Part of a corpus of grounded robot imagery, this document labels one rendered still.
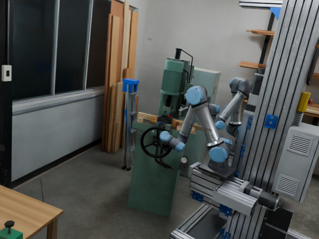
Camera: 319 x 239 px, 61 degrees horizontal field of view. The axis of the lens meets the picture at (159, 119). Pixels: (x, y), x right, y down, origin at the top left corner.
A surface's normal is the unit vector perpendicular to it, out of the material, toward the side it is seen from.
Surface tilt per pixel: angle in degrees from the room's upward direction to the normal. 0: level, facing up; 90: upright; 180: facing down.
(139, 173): 90
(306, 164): 90
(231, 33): 90
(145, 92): 90
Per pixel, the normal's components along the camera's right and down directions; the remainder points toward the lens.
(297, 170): -0.56, 0.13
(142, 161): -0.18, 0.23
